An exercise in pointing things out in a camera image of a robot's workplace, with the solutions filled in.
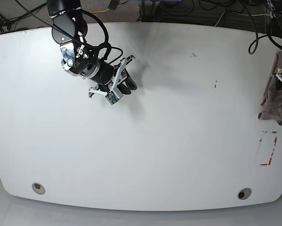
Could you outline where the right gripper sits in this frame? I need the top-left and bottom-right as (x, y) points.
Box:
(92, 62), (137, 95)

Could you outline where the right table grommet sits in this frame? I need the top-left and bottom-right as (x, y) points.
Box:
(237, 188), (252, 200)

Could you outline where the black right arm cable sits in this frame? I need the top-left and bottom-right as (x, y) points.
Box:
(81, 9), (125, 69)

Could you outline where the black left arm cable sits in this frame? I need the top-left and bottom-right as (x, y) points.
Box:
(236, 0), (282, 56)

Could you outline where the mauve T-shirt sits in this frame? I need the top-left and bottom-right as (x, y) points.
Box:
(258, 52), (282, 126)

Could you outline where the yellow cable on floor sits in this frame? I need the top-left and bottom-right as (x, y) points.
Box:
(84, 8), (110, 15)

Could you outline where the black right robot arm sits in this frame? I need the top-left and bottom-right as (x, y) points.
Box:
(47, 0), (120, 92)

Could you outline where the left table grommet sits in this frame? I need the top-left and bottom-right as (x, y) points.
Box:
(32, 183), (45, 195)

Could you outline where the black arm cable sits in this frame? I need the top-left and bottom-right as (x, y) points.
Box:
(81, 9), (125, 69)
(236, 0), (282, 56)

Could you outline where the table grommet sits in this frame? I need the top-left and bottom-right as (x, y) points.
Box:
(32, 183), (45, 195)
(237, 188), (252, 200)

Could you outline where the red tape rectangle marking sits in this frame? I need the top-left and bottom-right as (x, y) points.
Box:
(257, 131), (278, 166)

